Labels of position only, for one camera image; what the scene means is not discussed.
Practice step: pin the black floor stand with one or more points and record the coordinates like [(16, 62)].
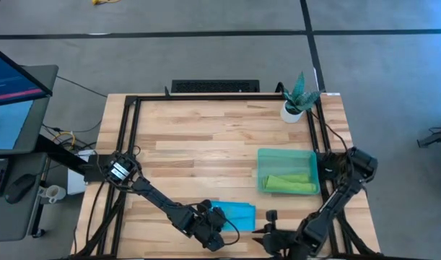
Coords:
[(435, 139)]

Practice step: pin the computer monitor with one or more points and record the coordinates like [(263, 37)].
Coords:
[(11, 83)]

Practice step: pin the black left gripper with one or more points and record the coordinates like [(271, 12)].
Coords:
[(209, 225)]

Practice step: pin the white label sticker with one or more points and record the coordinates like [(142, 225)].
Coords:
[(333, 94)]

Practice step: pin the green translucent plastic basket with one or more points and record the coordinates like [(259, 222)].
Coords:
[(285, 162)]

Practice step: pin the green microfiber towel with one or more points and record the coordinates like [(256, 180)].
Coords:
[(292, 184)]

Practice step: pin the black computer mouse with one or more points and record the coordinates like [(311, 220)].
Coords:
[(19, 187)]

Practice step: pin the black desk caster wheel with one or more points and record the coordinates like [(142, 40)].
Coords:
[(38, 233)]

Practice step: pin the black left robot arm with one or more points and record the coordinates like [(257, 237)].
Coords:
[(159, 200)]

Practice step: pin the blue microfiber towel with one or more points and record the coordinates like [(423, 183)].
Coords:
[(238, 215)]

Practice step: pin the black desk foot bar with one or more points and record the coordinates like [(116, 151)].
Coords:
[(61, 153)]

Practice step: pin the black perforated grille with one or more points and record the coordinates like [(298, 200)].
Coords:
[(214, 86)]

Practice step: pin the black aluminium table frame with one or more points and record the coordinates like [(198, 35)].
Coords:
[(205, 97)]

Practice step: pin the white mug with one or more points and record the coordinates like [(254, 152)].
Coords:
[(54, 194)]

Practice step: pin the green snake plant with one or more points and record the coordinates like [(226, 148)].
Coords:
[(299, 95)]

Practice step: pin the white power adapter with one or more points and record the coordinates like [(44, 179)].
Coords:
[(86, 154)]

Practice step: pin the white plant pot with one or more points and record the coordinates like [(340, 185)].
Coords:
[(288, 117)]

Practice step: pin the white box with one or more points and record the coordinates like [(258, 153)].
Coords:
[(75, 182)]

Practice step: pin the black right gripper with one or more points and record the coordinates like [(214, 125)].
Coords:
[(285, 243)]

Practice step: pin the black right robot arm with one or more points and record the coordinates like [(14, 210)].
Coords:
[(339, 202)]

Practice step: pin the yellow object on floor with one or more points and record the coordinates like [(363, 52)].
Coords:
[(104, 1)]

